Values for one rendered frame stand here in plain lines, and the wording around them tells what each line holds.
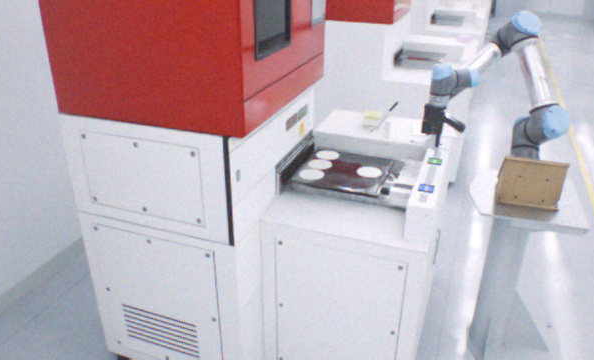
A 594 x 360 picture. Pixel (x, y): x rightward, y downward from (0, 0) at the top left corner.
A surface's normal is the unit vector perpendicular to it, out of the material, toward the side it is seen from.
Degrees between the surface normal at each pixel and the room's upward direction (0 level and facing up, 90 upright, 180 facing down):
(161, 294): 90
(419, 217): 90
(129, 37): 90
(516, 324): 90
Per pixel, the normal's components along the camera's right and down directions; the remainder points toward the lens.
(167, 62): -0.35, 0.41
